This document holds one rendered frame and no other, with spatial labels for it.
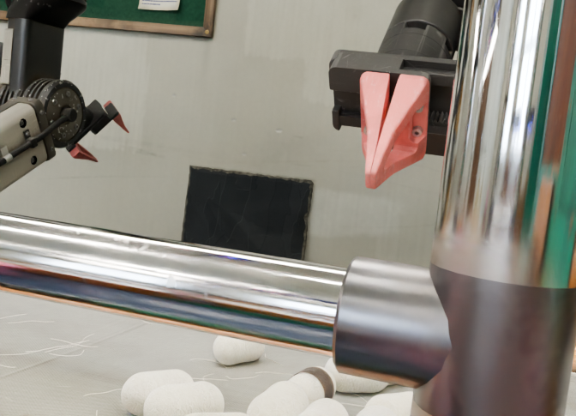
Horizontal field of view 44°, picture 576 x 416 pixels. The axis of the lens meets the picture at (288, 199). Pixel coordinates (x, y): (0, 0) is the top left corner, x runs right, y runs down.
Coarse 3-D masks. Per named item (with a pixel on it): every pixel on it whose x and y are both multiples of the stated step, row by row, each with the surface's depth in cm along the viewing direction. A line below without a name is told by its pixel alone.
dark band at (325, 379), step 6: (312, 366) 35; (312, 372) 34; (318, 372) 34; (324, 372) 34; (318, 378) 34; (324, 378) 34; (330, 378) 34; (324, 384) 34; (330, 384) 34; (324, 390) 33; (330, 390) 34; (330, 396) 34
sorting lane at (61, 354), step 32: (0, 320) 43; (32, 320) 44; (64, 320) 45; (96, 320) 46; (128, 320) 46; (0, 352) 38; (32, 352) 38; (64, 352) 39; (96, 352) 39; (128, 352) 40; (160, 352) 41; (192, 352) 41; (288, 352) 43; (0, 384) 33; (32, 384) 34; (64, 384) 34; (96, 384) 34; (224, 384) 36; (256, 384) 37
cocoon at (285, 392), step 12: (276, 384) 31; (288, 384) 31; (264, 396) 30; (276, 396) 30; (288, 396) 30; (300, 396) 31; (252, 408) 29; (264, 408) 29; (276, 408) 29; (288, 408) 29; (300, 408) 30
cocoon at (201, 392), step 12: (168, 384) 30; (180, 384) 30; (192, 384) 30; (204, 384) 30; (156, 396) 29; (168, 396) 29; (180, 396) 29; (192, 396) 30; (204, 396) 30; (216, 396) 30; (144, 408) 29; (156, 408) 29; (168, 408) 29; (180, 408) 29; (192, 408) 29; (204, 408) 30; (216, 408) 30
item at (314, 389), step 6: (318, 366) 35; (300, 372) 34; (306, 372) 34; (330, 372) 35; (294, 378) 33; (300, 378) 33; (306, 378) 33; (312, 378) 33; (300, 384) 33; (306, 384) 33; (312, 384) 33; (318, 384) 33; (306, 390) 33; (312, 390) 33; (318, 390) 33; (312, 396) 33; (318, 396) 33; (324, 396) 33
